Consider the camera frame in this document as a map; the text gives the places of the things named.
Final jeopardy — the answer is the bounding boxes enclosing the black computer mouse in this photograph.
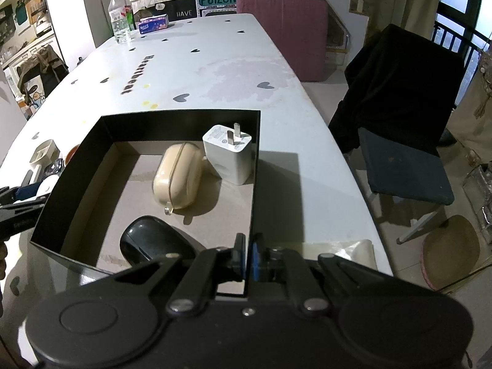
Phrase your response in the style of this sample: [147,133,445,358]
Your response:
[119,216,197,268]

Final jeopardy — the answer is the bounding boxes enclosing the black cardboard box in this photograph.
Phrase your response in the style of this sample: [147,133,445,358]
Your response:
[30,109,262,301]

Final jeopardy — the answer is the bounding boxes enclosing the clear glass container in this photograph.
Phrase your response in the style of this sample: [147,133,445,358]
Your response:
[461,163,492,244]

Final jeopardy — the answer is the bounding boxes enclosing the round woven straw mat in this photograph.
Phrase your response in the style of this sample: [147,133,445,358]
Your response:
[421,215,481,291]

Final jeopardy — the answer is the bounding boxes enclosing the black cloth on chair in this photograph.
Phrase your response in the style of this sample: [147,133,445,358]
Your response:
[328,24,466,154]

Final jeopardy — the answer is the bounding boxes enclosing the white round tape measure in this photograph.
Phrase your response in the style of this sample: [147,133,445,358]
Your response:
[36,176,61,195]

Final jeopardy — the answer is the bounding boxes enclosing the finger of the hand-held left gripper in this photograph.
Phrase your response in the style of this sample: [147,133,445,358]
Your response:
[0,195,50,220]
[0,185,38,202]

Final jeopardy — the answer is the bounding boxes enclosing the clear plastic bag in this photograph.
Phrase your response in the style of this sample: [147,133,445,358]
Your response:
[307,238,375,266]

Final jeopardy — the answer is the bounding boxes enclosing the orange white scissors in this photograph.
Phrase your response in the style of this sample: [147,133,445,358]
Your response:
[62,143,81,165]

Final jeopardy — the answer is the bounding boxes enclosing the clear water bottle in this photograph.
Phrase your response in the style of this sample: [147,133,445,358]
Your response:
[108,0,132,44]

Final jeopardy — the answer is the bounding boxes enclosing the cartoon print tote bag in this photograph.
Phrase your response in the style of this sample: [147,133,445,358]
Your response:
[21,81,47,110]

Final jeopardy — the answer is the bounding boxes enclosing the beige earbuds case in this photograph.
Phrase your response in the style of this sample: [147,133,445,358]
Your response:
[153,142,204,216]

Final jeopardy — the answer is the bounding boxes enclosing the beige curtain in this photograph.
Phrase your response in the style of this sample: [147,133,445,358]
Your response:
[448,46,492,162]
[363,0,442,41]

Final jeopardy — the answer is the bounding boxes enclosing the purple tissue pack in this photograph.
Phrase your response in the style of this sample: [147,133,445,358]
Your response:
[138,14,172,33]

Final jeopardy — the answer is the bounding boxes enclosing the large white charger plug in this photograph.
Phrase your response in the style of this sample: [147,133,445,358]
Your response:
[202,122,254,186]

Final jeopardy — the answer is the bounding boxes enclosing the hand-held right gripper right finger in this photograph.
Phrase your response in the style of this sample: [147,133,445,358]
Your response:
[250,234,423,315]

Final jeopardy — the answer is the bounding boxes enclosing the red green drink carton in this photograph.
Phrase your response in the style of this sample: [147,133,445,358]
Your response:
[122,5,137,31]

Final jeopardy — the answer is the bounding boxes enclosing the dark blue chair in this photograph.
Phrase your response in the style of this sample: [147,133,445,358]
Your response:
[357,127,456,244]

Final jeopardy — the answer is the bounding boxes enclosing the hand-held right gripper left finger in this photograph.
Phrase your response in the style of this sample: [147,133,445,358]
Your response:
[79,234,247,316]

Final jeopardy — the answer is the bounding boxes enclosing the brown jacket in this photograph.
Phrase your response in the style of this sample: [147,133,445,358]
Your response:
[15,44,70,97]

